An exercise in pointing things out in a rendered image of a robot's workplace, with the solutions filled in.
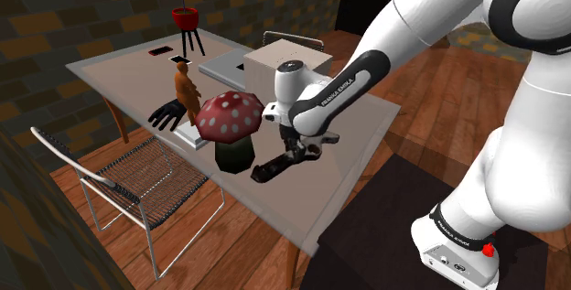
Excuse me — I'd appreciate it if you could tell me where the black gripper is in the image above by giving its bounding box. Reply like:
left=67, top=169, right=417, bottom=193
left=250, top=124, right=341, bottom=185

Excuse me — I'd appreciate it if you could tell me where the red white-dotted mushroom figure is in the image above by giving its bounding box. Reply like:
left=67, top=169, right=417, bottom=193
left=194, top=90, right=265, bottom=175

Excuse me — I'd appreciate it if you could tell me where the beige box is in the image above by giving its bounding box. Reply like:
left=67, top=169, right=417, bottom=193
left=242, top=38, right=334, bottom=103

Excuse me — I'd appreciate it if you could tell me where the white flat book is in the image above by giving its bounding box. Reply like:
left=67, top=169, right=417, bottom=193
left=173, top=119, right=211, bottom=151

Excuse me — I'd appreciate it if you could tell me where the dark robot stand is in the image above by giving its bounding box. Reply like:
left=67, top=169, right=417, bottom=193
left=297, top=152, right=551, bottom=290

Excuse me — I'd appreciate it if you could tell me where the grey laptop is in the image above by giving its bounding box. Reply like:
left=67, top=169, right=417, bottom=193
left=198, top=48, right=255, bottom=92

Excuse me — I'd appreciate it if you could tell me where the brown human figure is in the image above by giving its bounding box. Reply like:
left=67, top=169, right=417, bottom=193
left=174, top=61, right=202, bottom=127

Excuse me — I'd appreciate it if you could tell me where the black hand figure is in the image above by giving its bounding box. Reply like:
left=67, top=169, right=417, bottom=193
left=147, top=98, right=189, bottom=133

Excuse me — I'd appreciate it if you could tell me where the black cabinet with television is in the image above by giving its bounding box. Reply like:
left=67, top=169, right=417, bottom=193
left=334, top=0, right=430, bottom=37

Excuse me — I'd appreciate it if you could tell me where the red phone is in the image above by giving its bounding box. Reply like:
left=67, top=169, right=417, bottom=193
left=148, top=45, right=175, bottom=58

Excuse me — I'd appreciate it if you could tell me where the red plant pot on stand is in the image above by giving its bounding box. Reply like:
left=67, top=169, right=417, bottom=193
left=170, top=0, right=207, bottom=59

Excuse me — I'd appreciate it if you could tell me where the metal wire chair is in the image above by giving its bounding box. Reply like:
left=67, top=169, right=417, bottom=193
left=29, top=125, right=226, bottom=281
left=261, top=30, right=326, bottom=54

